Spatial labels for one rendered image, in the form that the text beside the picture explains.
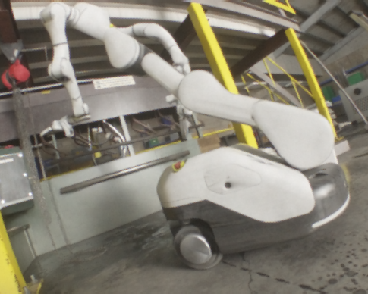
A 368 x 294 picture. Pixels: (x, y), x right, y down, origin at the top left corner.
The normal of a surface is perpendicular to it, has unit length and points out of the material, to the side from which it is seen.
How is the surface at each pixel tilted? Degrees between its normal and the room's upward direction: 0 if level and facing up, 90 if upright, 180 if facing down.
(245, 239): 90
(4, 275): 90
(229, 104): 89
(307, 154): 90
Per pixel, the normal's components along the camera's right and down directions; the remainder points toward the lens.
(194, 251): -0.34, 0.07
